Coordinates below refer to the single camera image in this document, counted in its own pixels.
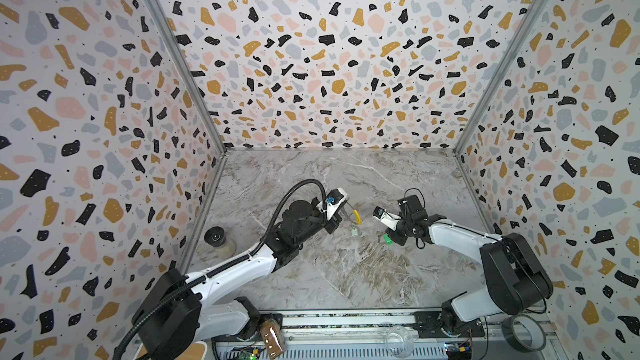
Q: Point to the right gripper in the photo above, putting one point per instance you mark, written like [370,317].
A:
[397,227]

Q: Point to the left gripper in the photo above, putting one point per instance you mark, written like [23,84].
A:
[334,222]

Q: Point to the metal key gauge with yellow handle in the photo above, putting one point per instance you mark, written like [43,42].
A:
[355,220]

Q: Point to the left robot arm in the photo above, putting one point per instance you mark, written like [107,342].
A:
[182,309]

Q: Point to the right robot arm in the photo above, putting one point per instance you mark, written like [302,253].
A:
[515,280]

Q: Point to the clear glass jar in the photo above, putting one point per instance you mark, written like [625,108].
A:
[399,342]

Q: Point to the black round lens cap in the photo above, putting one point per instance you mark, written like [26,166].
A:
[215,237]

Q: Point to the brown circuit box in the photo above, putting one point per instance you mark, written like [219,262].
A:
[273,339]

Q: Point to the grey tape roll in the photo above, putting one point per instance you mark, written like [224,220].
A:
[524,334]

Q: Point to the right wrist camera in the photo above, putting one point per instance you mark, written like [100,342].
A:
[389,220]

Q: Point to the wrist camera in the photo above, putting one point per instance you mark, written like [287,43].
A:
[333,203]
[389,220]

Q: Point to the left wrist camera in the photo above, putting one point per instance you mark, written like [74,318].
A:
[333,203]

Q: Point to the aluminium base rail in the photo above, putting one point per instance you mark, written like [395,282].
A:
[359,334]

